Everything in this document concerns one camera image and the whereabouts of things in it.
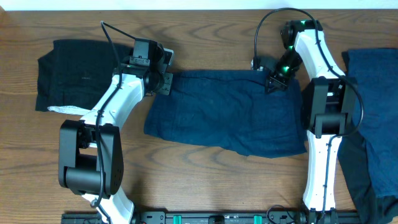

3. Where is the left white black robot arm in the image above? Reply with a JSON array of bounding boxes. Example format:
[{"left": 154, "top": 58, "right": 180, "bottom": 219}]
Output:
[{"left": 58, "top": 45, "right": 174, "bottom": 223}]

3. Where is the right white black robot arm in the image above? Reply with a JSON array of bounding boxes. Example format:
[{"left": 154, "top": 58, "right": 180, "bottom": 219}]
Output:
[{"left": 266, "top": 20, "right": 356, "bottom": 212}]

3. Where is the navy blue clothes pile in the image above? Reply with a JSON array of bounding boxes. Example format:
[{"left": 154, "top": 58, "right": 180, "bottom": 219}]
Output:
[{"left": 338, "top": 49, "right": 397, "bottom": 223}]

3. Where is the navy blue shorts garment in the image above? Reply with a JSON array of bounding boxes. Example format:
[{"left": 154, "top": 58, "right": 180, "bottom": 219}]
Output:
[{"left": 144, "top": 70, "right": 307, "bottom": 158}]

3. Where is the black shorts garment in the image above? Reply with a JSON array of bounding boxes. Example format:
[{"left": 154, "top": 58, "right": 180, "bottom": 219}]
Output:
[{"left": 35, "top": 39, "right": 117, "bottom": 116}]

